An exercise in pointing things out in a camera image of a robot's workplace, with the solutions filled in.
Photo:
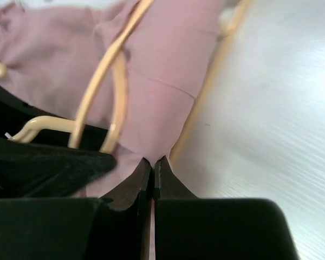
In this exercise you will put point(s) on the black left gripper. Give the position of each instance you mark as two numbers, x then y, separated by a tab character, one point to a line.
31	170

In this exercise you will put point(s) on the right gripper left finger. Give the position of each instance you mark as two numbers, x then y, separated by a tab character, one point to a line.
116	226

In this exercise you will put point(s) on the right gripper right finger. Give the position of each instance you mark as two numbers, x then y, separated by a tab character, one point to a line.
188	227

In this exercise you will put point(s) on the pink trousers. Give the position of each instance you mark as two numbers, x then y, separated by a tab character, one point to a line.
120	85

